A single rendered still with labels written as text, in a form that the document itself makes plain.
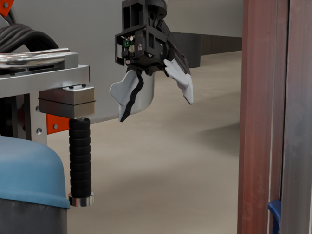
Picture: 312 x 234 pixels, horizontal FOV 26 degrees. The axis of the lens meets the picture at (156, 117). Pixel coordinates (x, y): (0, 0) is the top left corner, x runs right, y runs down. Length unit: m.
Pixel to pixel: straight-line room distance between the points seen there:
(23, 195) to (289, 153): 0.14
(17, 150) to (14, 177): 0.03
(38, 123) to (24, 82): 0.29
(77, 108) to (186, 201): 2.34
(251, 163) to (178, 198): 2.99
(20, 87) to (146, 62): 0.24
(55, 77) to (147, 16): 0.20
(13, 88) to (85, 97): 0.13
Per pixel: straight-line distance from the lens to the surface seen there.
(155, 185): 3.66
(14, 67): 1.07
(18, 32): 1.16
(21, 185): 0.35
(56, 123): 1.38
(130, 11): 1.18
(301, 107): 0.37
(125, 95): 1.21
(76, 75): 1.14
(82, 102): 1.12
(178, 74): 1.15
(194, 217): 3.20
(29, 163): 0.36
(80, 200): 1.15
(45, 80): 1.10
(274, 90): 0.45
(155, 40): 1.17
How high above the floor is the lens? 1.14
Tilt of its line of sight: 12 degrees down
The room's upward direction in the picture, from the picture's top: straight up
